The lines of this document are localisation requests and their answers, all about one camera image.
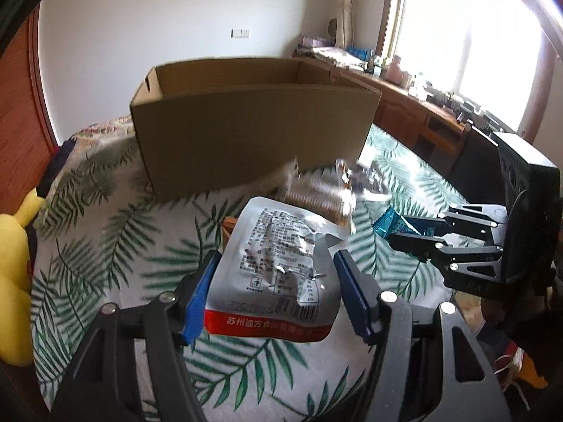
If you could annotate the pink bottle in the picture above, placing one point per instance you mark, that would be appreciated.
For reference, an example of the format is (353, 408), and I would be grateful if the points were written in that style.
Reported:
(398, 70)

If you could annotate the pink box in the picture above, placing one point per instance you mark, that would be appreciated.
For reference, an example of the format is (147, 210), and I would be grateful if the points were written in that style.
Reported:
(314, 41)

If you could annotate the clear brown bread packet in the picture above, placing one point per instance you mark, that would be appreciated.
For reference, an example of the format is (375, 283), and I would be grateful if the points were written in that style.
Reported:
(316, 198)

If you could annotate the brown cardboard box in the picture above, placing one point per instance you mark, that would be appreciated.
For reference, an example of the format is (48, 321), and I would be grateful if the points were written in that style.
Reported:
(246, 140)

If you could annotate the white wall switch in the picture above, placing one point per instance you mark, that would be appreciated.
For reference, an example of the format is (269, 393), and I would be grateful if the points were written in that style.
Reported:
(240, 33)

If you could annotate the wooden desk with clutter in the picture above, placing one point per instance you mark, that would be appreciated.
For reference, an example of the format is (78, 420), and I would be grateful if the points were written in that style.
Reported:
(396, 114)

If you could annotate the yellow plush toy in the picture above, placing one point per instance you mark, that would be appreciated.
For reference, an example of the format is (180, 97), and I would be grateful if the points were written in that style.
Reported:
(13, 272)

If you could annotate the silver clear snack packet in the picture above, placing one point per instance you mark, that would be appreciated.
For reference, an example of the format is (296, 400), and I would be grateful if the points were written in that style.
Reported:
(365, 178)

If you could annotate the teal candy wrapper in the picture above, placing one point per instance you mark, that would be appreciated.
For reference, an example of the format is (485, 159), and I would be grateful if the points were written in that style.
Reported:
(391, 224)

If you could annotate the dark round object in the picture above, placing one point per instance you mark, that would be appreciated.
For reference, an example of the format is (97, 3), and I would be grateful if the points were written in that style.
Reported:
(333, 28)

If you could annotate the blue boxes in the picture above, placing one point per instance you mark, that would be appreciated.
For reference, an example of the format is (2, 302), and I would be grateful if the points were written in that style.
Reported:
(358, 52)

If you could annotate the wooden wardrobe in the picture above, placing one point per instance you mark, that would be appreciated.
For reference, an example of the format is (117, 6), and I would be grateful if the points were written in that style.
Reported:
(22, 118)

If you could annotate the folded patterned cloth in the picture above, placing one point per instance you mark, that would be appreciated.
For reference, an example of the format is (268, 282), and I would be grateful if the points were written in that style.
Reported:
(338, 56)

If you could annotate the wooden framed window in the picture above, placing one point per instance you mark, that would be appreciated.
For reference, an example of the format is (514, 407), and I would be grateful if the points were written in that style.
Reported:
(462, 39)

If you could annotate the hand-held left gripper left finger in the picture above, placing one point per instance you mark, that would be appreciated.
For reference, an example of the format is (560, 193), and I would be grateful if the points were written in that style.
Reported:
(195, 299)

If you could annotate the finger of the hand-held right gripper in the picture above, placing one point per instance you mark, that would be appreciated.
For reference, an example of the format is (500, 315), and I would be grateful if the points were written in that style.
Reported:
(418, 244)
(475, 215)

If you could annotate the floral quilt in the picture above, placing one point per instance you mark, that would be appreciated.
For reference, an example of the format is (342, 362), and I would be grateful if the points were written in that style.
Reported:
(105, 126)

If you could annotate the orange snack packet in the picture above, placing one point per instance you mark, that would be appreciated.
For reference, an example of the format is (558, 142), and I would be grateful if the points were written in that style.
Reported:
(229, 228)

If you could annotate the orange white object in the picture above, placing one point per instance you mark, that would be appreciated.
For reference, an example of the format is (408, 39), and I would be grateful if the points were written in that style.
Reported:
(528, 367)

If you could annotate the silver red snack packet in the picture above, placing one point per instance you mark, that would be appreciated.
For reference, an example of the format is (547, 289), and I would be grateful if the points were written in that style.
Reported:
(272, 263)

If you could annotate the patterned curtain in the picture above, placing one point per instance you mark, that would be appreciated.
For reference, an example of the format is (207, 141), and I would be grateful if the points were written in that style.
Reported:
(347, 9)

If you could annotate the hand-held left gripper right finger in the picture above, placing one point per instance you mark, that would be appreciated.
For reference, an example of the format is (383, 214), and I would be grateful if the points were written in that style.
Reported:
(354, 294)

